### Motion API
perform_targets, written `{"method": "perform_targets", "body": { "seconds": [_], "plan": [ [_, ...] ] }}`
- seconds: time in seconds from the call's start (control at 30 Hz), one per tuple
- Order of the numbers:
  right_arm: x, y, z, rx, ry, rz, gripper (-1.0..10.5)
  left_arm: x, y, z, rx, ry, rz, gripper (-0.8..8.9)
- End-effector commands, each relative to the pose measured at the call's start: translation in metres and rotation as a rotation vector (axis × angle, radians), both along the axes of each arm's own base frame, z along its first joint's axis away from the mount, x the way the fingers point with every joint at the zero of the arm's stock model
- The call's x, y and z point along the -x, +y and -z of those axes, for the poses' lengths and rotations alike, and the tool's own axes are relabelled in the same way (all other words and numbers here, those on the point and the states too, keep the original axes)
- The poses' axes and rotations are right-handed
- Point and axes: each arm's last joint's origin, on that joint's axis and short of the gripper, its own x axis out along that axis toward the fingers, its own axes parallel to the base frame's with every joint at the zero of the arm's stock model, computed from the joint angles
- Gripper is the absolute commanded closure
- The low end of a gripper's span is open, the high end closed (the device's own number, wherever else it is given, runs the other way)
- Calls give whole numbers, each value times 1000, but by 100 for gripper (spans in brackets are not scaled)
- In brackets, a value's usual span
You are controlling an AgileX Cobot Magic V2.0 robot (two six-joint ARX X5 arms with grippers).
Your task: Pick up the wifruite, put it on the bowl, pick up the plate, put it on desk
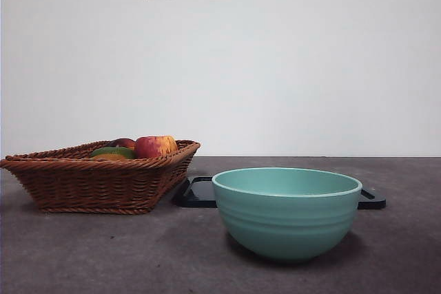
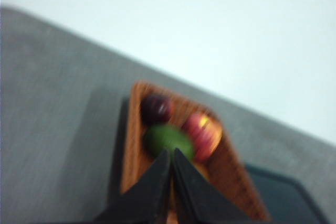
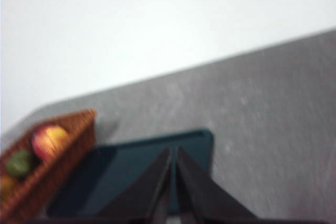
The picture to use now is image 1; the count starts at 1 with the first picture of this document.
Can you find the dark red plum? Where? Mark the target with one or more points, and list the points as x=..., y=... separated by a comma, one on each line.
x=122, y=143

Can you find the brown wicker basket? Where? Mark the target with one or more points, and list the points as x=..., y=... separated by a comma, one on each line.
x=86, y=187

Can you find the teal ceramic bowl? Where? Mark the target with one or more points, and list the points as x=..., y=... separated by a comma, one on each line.
x=286, y=221

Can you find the green avocado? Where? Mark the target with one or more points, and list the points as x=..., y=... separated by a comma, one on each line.
x=110, y=151

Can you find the black rectangular tray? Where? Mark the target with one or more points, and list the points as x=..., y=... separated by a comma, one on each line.
x=196, y=194

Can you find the red yellow apple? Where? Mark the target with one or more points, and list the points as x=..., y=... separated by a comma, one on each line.
x=151, y=146

